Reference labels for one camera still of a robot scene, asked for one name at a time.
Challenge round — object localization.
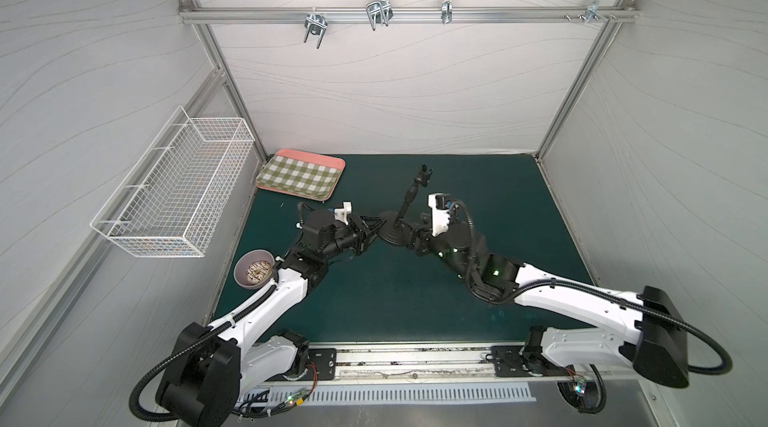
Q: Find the black microphone stand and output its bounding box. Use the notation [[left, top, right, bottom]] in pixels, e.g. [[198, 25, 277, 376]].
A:
[[378, 164, 433, 246]]

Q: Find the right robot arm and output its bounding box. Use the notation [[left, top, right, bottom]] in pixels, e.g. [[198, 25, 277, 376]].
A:
[[407, 220, 693, 388]]

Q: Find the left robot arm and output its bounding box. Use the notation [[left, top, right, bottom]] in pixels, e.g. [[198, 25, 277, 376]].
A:
[[129, 210, 385, 426]]

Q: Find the green white checkered cloth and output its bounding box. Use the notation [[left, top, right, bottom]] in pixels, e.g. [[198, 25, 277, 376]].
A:
[[256, 154, 342, 200]]

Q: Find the pink plastic tray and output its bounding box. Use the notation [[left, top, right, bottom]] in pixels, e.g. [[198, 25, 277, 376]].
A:
[[255, 148, 347, 203]]

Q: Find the grey bowl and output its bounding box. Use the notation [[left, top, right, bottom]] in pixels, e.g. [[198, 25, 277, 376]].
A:
[[233, 249, 276, 290]]

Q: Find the metal hook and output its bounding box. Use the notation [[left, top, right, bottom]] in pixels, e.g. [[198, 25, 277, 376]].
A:
[[303, 13, 328, 49], [441, 0, 453, 25], [365, 0, 394, 31], [563, 1, 619, 25]]

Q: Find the aluminium crossbar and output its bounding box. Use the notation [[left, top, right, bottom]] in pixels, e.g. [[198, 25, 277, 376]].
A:
[[179, 4, 641, 25]]

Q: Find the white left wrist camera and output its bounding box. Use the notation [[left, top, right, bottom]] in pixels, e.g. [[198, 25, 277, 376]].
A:
[[333, 201, 352, 225]]

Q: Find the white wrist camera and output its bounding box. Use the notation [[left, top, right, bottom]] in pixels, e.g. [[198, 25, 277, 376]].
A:
[[333, 201, 352, 225], [428, 193, 452, 237]]

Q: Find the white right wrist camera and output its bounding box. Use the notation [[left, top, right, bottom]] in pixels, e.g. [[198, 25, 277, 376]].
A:
[[428, 193, 452, 237]]

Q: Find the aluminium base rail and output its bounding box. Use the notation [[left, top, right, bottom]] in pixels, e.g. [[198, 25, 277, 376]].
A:
[[269, 341, 661, 381]]

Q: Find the white wire basket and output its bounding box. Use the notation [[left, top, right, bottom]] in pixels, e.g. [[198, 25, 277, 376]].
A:
[[90, 106, 254, 258]]

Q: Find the black corrugated cable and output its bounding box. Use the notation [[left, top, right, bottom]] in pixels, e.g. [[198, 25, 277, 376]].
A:
[[128, 282, 280, 423]]

